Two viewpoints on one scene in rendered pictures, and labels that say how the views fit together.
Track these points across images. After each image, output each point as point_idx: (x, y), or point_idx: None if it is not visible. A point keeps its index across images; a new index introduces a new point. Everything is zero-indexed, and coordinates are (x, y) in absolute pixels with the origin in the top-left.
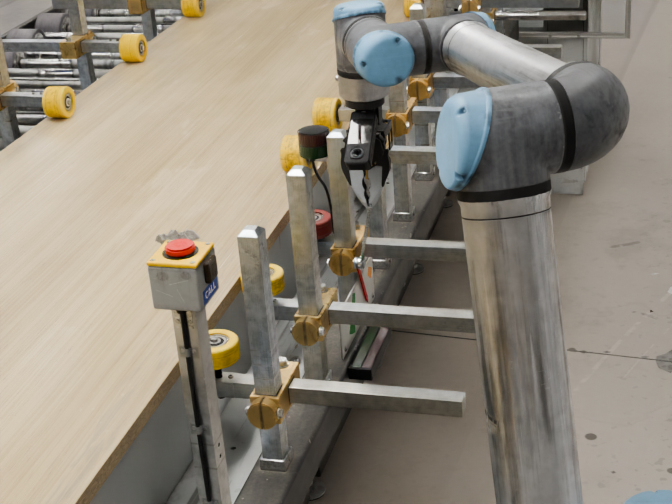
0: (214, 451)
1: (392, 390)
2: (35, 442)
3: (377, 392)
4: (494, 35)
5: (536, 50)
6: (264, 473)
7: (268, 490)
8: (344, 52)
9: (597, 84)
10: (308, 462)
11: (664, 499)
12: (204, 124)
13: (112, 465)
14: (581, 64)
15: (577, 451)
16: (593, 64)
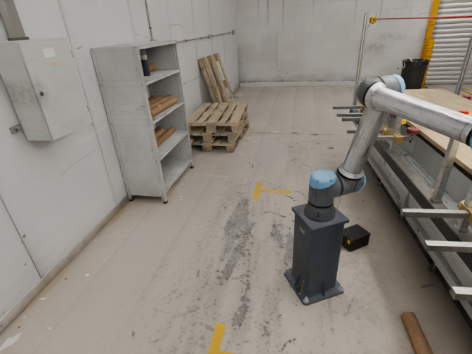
0: (441, 166)
1: (428, 211)
2: None
3: (433, 209)
4: (444, 107)
5: (409, 97)
6: None
7: (450, 220)
8: None
9: (364, 79)
10: (454, 239)
11: (327, 178)
12: None
13: (470, 172)
14: (375, 81)
15: (347, 154)
16: (372, 81)
